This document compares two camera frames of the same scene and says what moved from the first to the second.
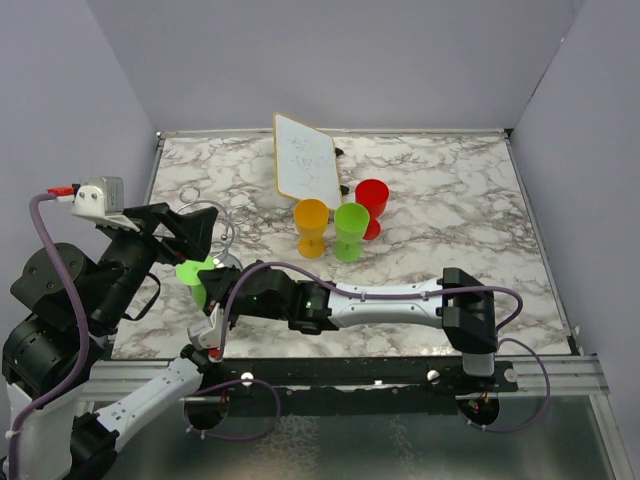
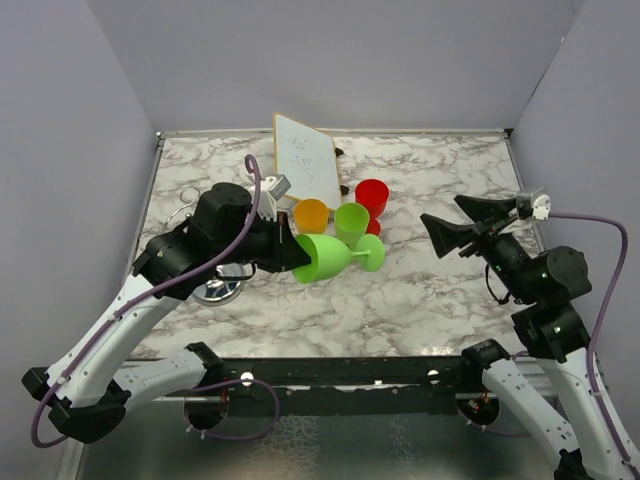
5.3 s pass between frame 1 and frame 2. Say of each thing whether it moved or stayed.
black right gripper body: moved
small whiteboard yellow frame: stayed
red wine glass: stayed
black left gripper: moved
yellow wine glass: stayed
